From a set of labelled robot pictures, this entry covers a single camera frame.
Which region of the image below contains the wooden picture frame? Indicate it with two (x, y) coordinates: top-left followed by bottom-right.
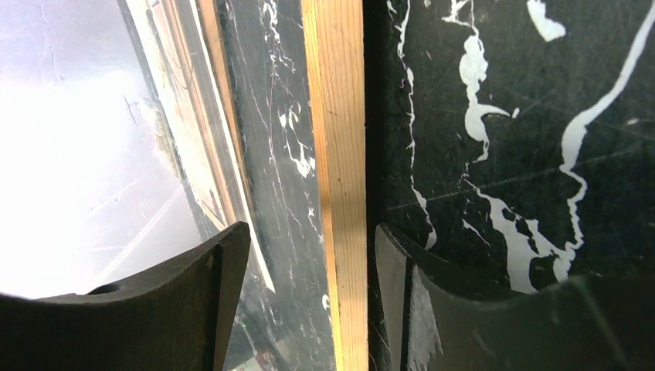
(301, 1), (369, 370)

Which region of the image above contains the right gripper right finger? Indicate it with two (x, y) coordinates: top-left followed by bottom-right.
(375, 224), (654, 370)

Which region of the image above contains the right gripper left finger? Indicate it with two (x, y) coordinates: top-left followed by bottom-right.
(1, 222), (251, 370)

